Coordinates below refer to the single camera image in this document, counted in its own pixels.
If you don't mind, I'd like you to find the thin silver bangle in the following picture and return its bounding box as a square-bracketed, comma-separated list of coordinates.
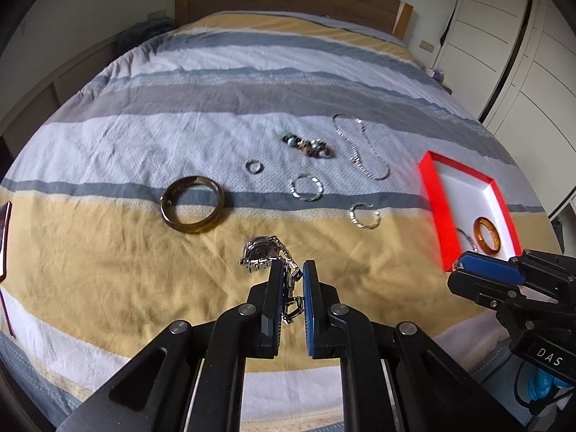
[456, 227, 478, 253]

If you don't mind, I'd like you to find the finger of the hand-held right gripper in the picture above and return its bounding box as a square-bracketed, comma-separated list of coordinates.
[454, 251, 526, 286]
[447, 272, 523, 310]

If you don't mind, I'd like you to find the silver wristwatch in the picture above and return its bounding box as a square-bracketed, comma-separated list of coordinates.
[238, 236, 307, 325]

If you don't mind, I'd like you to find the black strap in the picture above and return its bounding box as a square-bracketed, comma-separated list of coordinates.
[440, 9, 457, 48]

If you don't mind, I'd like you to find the silver link bracelet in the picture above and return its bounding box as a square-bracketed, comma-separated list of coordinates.
[349, 202, 381, 230]

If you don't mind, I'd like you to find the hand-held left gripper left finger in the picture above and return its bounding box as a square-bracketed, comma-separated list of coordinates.
[56, 261, 289, 432]

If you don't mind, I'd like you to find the wooden bedside shelf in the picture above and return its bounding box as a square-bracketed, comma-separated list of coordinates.
[0, 33, 120, 154]

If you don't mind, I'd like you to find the dark bedside table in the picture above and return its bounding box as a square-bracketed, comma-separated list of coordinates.
[427, 68, 453, 95]

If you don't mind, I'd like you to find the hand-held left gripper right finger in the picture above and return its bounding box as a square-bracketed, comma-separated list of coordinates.
[302, 260, 514, 432]

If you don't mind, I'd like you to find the silver chain necklace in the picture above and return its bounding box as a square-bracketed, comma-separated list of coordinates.
[333, 114, 390, 181]

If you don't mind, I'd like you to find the white wardrobe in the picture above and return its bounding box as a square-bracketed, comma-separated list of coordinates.
[432, 0, 576, 221]

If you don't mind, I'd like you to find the orange bangle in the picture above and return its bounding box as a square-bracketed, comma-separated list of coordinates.
[472, 217, 501, 255]

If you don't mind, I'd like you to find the person's right hand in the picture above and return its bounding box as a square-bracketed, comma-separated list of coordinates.
[526, 362, 570, 401]

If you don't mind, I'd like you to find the red jewelry box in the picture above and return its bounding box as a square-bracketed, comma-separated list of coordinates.
[418, 151, 523, 273]

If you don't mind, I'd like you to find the beaded stone bracelet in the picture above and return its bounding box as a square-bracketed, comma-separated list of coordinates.
[282, 133, 337, 159]

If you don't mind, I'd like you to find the striped bed blanket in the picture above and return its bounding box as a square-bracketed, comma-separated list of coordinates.
[0, 11, 563, 432]

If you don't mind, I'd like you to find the brown bangle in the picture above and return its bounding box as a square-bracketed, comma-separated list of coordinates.
[161, 175, 224, 235]

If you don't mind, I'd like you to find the twisted silver bracelet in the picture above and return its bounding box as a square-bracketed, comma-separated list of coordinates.
[290, 174, 324, 201]

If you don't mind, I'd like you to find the dark blue cloth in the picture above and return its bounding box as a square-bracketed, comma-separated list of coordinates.
[117, 20, 174, 50]

